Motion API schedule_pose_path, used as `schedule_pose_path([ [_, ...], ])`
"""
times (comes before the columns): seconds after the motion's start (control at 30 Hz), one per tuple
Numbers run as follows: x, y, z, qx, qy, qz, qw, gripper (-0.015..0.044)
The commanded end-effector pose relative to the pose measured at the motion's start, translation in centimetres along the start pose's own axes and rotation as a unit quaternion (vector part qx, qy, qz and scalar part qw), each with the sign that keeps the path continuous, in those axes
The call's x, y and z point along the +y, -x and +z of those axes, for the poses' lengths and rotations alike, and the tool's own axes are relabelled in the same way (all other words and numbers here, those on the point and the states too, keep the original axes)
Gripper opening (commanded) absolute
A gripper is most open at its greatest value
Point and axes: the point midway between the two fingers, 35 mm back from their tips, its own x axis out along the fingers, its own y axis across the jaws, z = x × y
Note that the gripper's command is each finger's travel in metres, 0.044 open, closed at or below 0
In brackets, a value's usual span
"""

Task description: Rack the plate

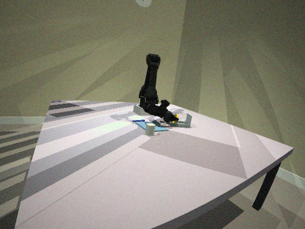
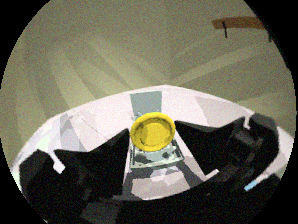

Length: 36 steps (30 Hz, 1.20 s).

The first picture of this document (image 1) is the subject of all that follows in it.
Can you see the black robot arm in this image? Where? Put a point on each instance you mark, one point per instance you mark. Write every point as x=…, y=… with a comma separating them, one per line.
x=148, y=93

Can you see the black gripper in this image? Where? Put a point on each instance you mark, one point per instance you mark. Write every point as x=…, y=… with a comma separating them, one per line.
x=166, y=115

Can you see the light blue flat square mat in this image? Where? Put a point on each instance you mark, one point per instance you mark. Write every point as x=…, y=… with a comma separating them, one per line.
x=157, y=127

